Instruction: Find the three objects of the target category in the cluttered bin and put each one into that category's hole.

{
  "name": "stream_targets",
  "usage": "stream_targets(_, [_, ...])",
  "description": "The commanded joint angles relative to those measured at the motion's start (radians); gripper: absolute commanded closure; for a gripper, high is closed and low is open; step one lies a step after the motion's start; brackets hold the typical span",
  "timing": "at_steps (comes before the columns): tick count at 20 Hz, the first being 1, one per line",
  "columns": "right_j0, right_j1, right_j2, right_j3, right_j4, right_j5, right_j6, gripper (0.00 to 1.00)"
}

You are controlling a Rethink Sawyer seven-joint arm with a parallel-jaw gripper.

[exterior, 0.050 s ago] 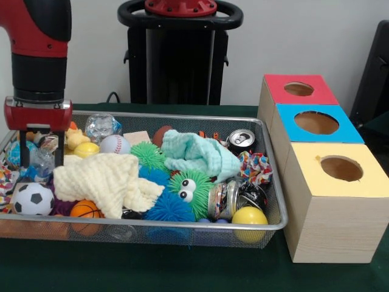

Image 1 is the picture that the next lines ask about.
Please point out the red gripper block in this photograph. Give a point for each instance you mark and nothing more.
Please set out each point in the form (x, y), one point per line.
(38, 115)

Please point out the crushed clear plastic bottle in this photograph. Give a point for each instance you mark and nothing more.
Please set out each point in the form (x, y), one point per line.
(42, 162)

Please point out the yellow plush toy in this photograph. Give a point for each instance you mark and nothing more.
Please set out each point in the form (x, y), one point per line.
(76, 137)

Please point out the clear plastic packet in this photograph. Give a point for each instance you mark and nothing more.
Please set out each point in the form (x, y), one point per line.
(101, 127)

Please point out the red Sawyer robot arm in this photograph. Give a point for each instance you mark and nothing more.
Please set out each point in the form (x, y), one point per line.
(36, 42)

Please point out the silver mesh bin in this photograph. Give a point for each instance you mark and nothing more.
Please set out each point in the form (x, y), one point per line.
(152, 234)

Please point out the wooden box with three holes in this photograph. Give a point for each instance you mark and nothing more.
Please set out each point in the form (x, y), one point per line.
(334, 231)

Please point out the small yellow ball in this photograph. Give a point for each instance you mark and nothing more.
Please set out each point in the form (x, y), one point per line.
(86, 149)

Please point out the black and white soccer ball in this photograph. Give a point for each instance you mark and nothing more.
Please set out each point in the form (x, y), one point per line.
(33, 199)

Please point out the cream knit cloth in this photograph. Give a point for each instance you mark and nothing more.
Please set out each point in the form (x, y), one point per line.
(97, 179)

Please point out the white baseball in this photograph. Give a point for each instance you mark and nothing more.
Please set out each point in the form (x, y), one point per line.
(115, 144)

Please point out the small orange basketball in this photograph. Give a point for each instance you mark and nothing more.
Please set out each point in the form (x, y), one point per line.
(85, 210)

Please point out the mint knit cloth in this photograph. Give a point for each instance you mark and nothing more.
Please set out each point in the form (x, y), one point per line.
(194, 152)

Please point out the dark green table cloth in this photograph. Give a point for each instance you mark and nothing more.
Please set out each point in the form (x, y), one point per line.
(152, 267)

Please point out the green spiky toy with eyes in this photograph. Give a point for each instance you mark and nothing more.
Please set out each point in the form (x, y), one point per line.
(202, 199)

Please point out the silver soda can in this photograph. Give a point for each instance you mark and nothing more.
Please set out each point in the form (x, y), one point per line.
(241, 138)

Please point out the large yellow ball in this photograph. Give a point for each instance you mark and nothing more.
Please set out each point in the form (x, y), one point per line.
(249, 216)

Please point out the green cloth side table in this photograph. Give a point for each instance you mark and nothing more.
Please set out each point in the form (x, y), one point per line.
(380, 127)

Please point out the black upright panel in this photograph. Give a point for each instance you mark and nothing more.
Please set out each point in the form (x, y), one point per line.
(373, 76)

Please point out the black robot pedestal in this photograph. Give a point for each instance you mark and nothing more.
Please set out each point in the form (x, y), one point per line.
(182, 61)

